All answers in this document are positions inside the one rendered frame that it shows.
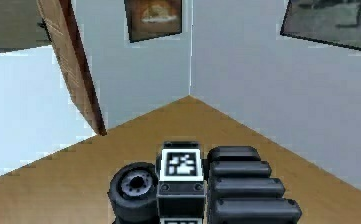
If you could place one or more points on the brown framed wall picture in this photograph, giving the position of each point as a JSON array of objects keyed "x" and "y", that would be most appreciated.
[{"x": 153, "y": 18}]

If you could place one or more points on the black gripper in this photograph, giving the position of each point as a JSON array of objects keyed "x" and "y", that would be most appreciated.
[{"x": 134, "y": 193}]

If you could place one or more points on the brown wooden room door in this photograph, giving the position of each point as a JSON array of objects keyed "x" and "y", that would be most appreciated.
[{"x": 71, "y": 63}]

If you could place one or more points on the green framed wall picture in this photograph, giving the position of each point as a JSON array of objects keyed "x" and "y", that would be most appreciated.
[{"x": 331, "y": 21}]

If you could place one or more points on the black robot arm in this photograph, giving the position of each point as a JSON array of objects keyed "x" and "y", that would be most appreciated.
[{"x": 241, "y": 190}]

